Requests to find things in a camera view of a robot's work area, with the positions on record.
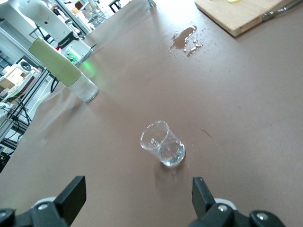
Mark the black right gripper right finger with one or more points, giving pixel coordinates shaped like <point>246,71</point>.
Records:
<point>203,201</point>

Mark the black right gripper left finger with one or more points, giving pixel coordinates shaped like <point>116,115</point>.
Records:
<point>71,198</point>

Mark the small clear glass measuring cup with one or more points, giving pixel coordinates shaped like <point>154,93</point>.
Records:
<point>165,151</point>

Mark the steel double cone jigger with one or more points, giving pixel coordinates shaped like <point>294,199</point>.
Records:
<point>151,3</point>

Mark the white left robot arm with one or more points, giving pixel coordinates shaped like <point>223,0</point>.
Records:
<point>42,14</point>

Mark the aluminium storage rack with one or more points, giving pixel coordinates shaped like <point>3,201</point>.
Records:
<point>14,118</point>

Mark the brown table cover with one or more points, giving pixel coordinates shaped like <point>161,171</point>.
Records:
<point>142,94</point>

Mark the green sleeved glass bottle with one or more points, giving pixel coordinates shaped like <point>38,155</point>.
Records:
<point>61,68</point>

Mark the liquid spill puddle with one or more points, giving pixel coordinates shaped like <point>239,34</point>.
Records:
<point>183,37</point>

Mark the wooden cutting board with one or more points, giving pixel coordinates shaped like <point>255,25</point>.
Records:
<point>236,14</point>

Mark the lemon slice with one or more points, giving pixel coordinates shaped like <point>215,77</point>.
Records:
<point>234,0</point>

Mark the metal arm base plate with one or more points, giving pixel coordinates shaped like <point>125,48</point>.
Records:
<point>84,56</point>

